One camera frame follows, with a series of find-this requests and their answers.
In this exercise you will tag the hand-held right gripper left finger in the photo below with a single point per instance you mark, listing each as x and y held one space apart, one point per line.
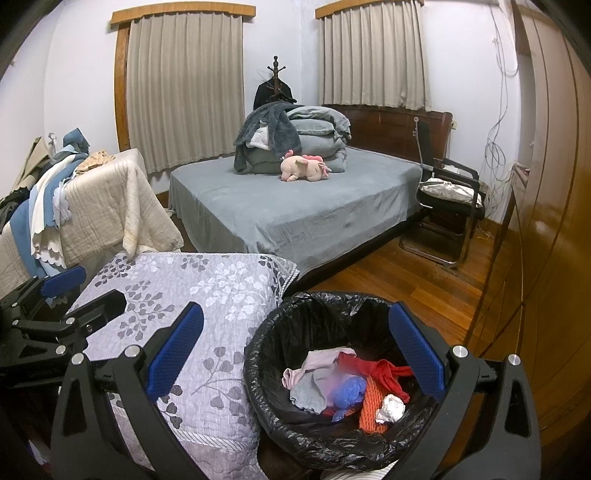
178 350

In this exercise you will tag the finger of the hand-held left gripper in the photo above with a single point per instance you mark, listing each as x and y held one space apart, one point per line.
62 279
104 307

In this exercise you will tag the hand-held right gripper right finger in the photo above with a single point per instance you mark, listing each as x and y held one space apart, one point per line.
418 353

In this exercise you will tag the red cloth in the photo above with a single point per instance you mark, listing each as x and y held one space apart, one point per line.
383 371

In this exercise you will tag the orange knitted cloth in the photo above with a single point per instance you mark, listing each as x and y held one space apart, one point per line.
371 410

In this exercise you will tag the blue plastic bag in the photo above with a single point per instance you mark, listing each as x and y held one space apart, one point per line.
348 392

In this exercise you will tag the light pink cloth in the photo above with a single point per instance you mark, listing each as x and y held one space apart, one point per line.
318 362

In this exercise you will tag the bin with black liner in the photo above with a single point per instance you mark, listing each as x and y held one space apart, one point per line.
277 332

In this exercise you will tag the grey cloth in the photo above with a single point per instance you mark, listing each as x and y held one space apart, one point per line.
309 392

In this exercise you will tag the grey floral quilt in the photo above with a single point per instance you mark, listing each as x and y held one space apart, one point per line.
207 332

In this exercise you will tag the blue white scalloped cloth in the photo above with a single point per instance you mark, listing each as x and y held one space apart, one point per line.
25 219

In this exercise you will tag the beige quilt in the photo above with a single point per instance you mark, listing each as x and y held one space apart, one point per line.
101 207

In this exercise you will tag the dark clothing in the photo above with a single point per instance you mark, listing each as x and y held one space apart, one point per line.
11 207

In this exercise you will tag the tan cloth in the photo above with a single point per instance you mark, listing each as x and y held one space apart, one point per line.
32 159

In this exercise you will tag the peach cloth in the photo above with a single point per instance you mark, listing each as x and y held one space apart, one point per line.
94 159

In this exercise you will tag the black folding chair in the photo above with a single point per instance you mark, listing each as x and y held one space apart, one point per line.
443 217

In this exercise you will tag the white chair cushion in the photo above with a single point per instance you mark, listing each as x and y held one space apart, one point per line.
445 190

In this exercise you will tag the bed with grey sheet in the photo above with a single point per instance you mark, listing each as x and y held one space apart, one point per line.
300 212

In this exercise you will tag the wooden wardrobe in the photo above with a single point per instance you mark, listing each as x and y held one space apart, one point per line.
554 207

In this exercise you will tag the wooden side table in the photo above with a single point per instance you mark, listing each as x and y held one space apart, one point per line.
519 173

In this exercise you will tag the pink plush toy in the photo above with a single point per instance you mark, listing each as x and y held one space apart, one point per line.
300 168

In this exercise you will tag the wide beige curtain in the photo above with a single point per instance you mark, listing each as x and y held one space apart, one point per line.
184 92

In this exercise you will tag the wooden headboard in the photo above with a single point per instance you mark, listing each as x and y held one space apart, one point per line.
388 129

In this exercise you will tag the folded grey quilts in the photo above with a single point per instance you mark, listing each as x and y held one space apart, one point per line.
323 122

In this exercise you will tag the dark grey fluffy blanket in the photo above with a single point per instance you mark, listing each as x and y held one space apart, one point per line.
277 120

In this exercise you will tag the dark jacket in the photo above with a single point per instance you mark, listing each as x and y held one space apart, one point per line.
263 97

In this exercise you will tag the long wooden curtain pelmet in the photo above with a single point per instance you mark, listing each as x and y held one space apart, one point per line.
184 13

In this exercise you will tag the wooden coat rack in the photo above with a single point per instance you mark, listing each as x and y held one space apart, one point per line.
275 69

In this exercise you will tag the short wooden curtain pelmet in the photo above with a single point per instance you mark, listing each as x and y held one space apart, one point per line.
360 8

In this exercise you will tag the wooden window frame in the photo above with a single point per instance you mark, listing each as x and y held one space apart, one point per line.
121 92

